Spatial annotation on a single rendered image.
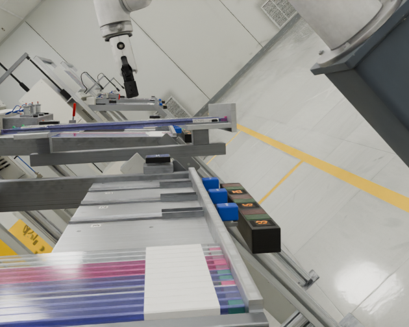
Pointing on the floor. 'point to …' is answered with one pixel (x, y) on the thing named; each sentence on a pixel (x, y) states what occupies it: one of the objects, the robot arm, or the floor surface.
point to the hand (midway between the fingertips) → (132, 93)
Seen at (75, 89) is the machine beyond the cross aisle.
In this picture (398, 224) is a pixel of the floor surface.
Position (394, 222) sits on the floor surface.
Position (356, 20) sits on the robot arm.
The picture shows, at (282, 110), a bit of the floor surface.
